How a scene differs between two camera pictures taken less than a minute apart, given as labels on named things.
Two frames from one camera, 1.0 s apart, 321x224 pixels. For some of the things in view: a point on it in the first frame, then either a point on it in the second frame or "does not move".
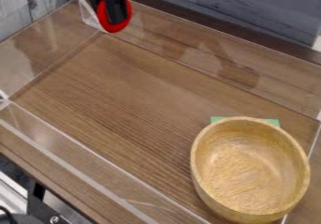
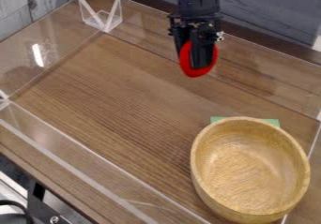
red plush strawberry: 110,25 -> 187,63
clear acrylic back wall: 278,76 does not move
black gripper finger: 115,6 -> 202,49
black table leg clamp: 39,212 does not move
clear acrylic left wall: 33,49 does not move
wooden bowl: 250,169 does not move
